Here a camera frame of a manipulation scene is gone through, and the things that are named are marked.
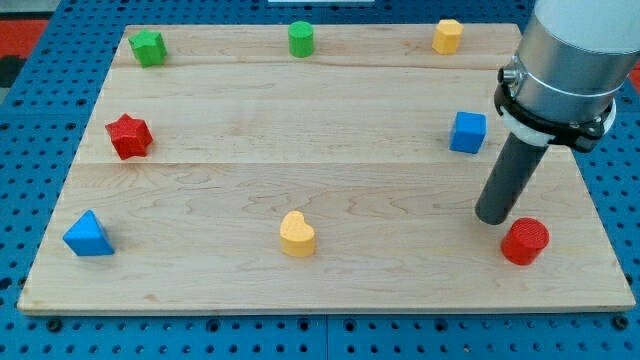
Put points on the green star block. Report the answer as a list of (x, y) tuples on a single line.
[(148, 48)]

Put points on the red cylinder block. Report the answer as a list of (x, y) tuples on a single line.
[(525, 241)]

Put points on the yellow heart block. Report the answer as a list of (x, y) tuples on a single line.
[(297, 236)]

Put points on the green cylinder block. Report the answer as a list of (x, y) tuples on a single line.
[(301, 39)]

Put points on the blue triangle block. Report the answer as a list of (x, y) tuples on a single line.
[(87, 237)]

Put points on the yellow hexagon block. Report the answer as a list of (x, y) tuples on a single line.
[(447, 36)]

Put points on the red star block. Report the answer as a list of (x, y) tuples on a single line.
[(129, 136)]

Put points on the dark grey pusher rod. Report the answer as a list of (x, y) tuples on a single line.
[(515, 165)]

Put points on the blue cube block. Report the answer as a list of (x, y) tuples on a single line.
[(468, 132)]

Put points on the light wooden board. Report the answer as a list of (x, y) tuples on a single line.
[(356, 137)]

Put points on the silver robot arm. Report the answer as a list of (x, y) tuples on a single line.
[(560, 84)]

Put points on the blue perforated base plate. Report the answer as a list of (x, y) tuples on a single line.
[(43, 116)]

